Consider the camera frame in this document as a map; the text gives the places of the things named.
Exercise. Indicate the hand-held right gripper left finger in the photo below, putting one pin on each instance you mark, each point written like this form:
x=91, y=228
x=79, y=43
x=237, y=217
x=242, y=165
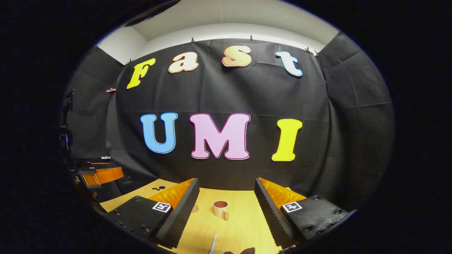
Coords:
x=180, y=218

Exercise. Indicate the round brown coaster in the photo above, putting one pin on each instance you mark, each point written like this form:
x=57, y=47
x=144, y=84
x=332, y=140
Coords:
x=195, y=209

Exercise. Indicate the black backdrop cloth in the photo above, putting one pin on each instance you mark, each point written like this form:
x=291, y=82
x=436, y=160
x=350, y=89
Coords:
x=247, y=91

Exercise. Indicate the wooden desktop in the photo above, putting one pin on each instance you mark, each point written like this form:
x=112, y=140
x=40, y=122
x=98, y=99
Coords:
x=236, y=229

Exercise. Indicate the beige cup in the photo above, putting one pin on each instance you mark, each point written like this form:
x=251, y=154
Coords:
x=219, y=211

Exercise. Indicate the light blue toothbrush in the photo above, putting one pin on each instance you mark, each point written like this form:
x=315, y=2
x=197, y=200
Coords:
x=213, y=243

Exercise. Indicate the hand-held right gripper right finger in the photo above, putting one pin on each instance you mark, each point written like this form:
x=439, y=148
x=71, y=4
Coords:
x=270, y=215

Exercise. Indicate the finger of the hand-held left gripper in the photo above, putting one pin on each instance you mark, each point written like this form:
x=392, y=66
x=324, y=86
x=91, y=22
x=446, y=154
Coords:
x=88, y=165
x=106, y=175

